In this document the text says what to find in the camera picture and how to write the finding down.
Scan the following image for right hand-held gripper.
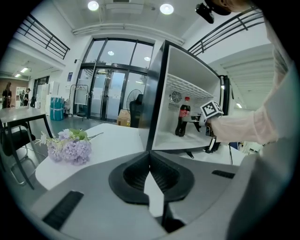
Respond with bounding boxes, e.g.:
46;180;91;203
185;100;225;127

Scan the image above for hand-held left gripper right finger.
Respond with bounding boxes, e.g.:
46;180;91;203
150;151;245;234

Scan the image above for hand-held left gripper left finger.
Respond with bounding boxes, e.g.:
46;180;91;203
30;151;170;240

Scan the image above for cola bottle red cap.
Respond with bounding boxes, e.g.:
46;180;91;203
175;96;192;137

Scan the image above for black mini fridge door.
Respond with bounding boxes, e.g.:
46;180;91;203
138;39;234;160

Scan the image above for person's right forearm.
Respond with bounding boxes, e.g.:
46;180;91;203
208;106;279;143

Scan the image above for purple artificial flower bunch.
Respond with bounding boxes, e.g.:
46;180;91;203
35;127;104;166

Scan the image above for black high-back office chair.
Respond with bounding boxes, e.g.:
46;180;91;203
129;93;144;128

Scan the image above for white folding table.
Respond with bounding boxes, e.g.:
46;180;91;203
35;123;246;190

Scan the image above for black standing fan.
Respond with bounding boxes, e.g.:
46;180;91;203
126;89;144;113

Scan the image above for brown cardboard box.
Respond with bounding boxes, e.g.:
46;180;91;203
116;109;132;128

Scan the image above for glass entrance doors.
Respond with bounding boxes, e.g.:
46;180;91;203
72;37;155;122

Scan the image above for black balcony railing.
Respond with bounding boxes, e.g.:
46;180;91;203
15;14;71;60
187;7;267;56

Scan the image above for blue wrapped bundle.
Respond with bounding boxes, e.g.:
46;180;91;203
50;97;65;121

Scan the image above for black chair with chrome base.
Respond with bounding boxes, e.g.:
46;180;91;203
0;119;37;186

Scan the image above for metal clothes rack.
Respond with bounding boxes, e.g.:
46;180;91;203
69;83;90;120

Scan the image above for grey marble table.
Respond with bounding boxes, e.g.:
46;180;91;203
0;106;54;190

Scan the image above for white cabinets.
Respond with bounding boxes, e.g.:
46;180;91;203
36;81;60;110

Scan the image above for ceiling air conditioner unit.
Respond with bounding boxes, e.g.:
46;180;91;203
105;0;143;11

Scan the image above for black head-worn camera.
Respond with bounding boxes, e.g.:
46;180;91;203
195;0;232;24

